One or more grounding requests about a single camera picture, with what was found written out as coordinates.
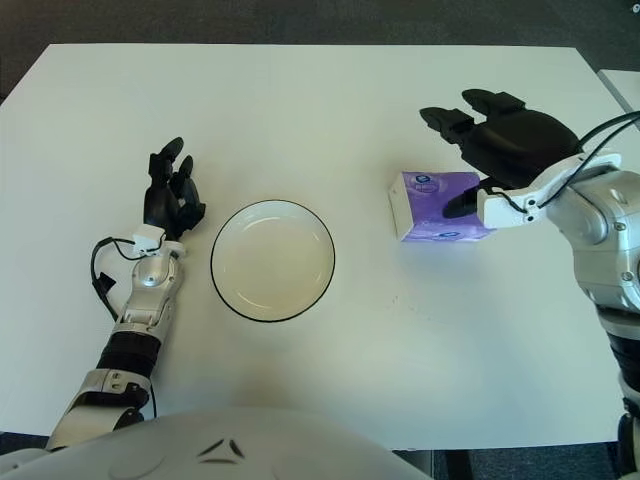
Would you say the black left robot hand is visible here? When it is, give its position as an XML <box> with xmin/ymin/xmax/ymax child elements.
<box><xmin>143</xmin><ymin>135</ymin><xmax>207</xmax><ymax>241</ymax></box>

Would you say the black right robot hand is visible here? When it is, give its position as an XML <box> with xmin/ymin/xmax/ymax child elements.
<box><xmin>418</xmin><ymin>88</ymin><xmax>585</xmax><ymax>220</ymax></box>

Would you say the purple tissue paper pack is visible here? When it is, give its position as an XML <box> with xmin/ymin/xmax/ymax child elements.
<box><xmin>387</xmin><ymin>170</ymin><xmax>499</xmax><ymax>244</ymax></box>

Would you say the white plate with black rim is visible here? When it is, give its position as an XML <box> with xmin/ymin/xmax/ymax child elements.
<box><xmin>210</xmin><ymin>199</ymin><xmax>337</xmax><ymax>322</ymax></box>

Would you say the white side table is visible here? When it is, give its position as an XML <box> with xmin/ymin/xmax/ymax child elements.
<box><xmin>598</xmin><ymin>68</ymin><xmax>640</xmax><ymax>114</ymax></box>

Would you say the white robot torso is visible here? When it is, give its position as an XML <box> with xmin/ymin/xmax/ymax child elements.
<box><xmin>0</xmin><ymin>405</ymin><xmax>431</xmax><ymax>480</ymax></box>

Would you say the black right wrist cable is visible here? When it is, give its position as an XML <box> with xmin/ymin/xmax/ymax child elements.
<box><xmin>499</xmin><ymin>112</ymin><xmax>640</xmax><ymax>214</ymax></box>

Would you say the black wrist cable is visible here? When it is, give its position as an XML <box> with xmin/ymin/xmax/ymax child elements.
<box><xmin>90</xmin><ymin>236</ymin><xmax>166</xmax><ymax>321</ymax></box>
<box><xmin>499</xmin><ymin>112</ymin><xmax>640</xmax><ymax>214</ymax></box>

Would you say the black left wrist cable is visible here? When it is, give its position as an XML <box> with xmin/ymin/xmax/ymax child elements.
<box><xmin>90</xmin><ymin>236</ymin><xmax>166</xmax><ymax>321</ymax></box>

